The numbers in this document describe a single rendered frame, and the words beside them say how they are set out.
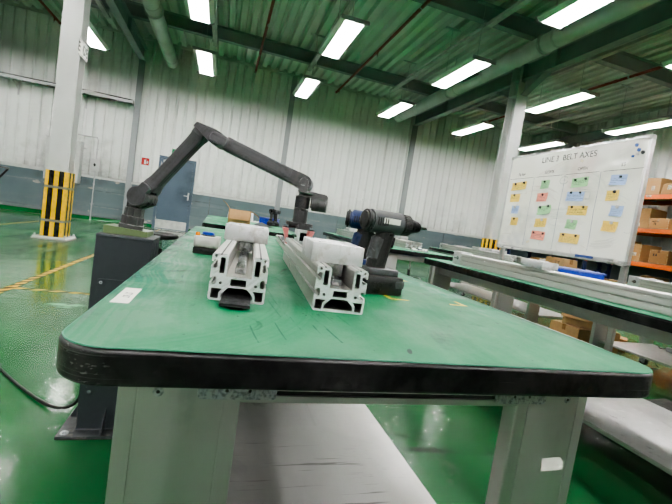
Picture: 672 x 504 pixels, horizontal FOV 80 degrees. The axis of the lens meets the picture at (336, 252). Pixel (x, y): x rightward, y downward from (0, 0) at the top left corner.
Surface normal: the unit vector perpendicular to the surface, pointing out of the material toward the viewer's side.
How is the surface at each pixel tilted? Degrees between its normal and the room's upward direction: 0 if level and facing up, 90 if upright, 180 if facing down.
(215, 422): 90
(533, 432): 90
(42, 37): 90
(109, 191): 90
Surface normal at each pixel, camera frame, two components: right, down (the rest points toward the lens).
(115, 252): 0.27, 0.11
